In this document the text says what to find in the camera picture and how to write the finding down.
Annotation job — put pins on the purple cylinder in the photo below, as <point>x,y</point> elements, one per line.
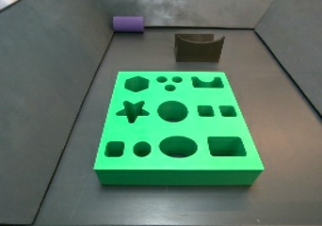
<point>129,23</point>

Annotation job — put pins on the green foam shape board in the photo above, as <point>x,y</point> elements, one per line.
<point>175,133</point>

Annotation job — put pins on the black curved cradle stand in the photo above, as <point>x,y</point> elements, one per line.
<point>198,48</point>

